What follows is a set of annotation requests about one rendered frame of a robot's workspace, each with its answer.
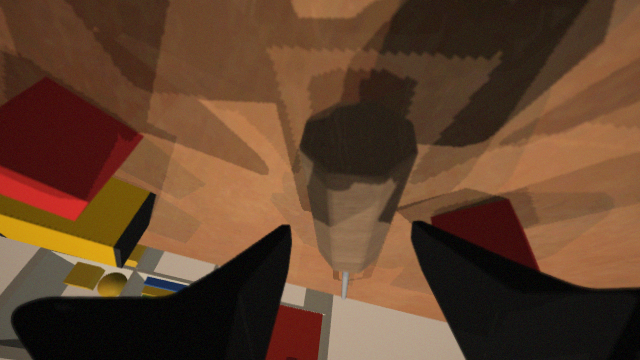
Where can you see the yellow box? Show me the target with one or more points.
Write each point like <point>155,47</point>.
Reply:
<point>106,231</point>

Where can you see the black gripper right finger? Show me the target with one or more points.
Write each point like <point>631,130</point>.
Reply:
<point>498,309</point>

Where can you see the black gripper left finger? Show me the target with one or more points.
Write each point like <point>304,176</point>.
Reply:
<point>228,314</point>

